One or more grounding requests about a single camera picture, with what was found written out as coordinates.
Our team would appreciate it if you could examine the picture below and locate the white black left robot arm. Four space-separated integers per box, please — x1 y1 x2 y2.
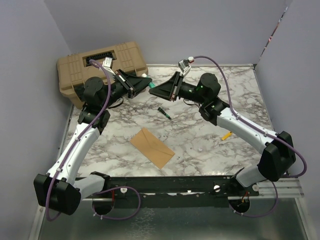
33 69 152 215

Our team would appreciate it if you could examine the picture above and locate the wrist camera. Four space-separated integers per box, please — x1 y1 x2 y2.
102 57 114 74
178 56 195 77

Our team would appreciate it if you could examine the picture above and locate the green black glue pen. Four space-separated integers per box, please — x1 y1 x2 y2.
157 107 172 120

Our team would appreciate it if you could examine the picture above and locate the white green glue stick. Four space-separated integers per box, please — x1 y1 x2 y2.
140 73 157 89

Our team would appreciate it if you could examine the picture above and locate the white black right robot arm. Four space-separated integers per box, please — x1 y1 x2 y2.
149 71 296 196

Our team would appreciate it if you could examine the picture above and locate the brown paper envelope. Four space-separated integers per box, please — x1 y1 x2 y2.
130 127 175 169

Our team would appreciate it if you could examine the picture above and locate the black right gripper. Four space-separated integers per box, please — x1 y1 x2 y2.
149 72 206 105

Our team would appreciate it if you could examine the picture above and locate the yellow black utility knife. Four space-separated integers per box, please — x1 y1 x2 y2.
221 131 233 141

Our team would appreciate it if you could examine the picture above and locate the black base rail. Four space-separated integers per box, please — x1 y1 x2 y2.
87 175 259 212

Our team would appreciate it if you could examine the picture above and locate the tan plastic toolbox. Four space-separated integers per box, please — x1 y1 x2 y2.
57 41 149 109

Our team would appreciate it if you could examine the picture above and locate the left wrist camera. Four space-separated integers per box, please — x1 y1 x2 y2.
102 57 114 74

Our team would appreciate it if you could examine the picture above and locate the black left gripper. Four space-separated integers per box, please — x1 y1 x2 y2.
102 69 153 110

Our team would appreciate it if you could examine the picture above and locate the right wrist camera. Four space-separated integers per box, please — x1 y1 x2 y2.
178 56 195 77

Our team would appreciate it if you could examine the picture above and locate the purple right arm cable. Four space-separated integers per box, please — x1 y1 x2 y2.
192 55 308 218

